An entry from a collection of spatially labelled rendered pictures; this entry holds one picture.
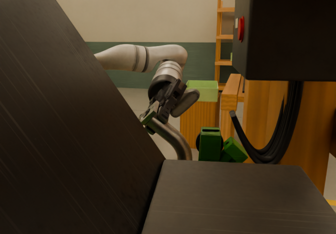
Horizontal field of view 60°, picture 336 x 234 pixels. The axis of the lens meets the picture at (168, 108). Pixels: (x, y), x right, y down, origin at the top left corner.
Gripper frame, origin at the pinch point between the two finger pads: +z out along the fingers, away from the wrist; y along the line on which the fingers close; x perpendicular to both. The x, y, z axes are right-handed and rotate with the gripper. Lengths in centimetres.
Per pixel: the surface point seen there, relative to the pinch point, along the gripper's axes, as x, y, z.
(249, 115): 33, 1, -41
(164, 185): -0.9, 7.4, 23.2
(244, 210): 4.2, 13.7, 27.1
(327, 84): 17.7, 26.0, -3.3
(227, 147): 20.8, -0.1, -11.6
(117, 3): -87, -219, -733
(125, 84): 66, -357, -674
